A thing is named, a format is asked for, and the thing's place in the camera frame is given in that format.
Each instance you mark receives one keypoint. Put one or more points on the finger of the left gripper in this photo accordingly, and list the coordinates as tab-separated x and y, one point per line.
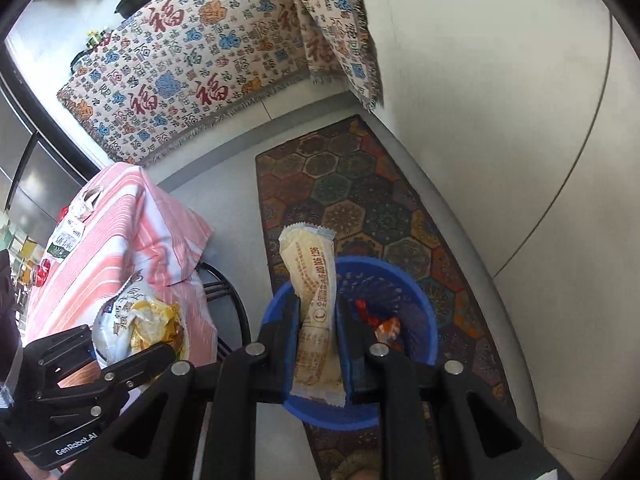
140	368

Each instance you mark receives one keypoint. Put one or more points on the orange foil snack bag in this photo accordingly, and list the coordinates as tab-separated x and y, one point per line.
386	331

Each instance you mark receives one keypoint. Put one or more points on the hexagon patterned floor mat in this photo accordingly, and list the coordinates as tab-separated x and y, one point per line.
343	176

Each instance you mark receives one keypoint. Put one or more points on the pink striped tablecloth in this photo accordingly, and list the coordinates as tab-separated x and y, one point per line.
130	225

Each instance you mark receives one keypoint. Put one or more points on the green white milk carton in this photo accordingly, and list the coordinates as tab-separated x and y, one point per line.
71	227

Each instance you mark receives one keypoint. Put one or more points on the person's left hand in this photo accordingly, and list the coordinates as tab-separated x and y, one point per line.
86	375

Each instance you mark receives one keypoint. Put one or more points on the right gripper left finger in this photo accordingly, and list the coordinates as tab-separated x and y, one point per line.
199	422

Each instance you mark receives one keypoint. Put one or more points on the beige long snack wrapper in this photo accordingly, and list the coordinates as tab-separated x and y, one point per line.
307	252

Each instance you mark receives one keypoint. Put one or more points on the patterned fu blanket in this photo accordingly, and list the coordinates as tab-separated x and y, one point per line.
179	66

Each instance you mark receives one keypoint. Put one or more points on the red stick wrapper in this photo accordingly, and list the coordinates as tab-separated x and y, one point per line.
62	214

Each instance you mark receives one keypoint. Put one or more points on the blue trash bin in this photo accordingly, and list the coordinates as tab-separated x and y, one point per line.
382	385

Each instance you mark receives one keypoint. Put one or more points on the red soda can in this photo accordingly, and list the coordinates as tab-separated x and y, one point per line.
40	272

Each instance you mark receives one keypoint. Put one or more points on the white blue snack bag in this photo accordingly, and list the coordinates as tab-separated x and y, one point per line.
133	320

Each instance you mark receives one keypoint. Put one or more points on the grey refrigerator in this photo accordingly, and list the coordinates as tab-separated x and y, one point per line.
35	183

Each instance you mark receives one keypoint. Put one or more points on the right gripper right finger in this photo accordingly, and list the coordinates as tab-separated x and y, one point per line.
470	435

